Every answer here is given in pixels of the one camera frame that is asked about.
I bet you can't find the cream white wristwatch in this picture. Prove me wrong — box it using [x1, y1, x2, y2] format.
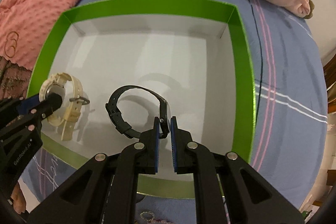
[39, 72, 90, 141]

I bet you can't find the blue striped bed sheet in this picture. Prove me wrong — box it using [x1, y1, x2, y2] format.
[20, 0, 329, 224]

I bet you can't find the brown knitted blanket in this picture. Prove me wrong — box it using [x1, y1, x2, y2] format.
[0, 57, 32, 99]

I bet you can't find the green white cardboard box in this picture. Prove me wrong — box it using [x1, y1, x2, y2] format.
[25, 0, 256, 197]

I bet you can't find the black wristwatch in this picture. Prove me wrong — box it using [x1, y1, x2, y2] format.
[105, 85, 171, 139]

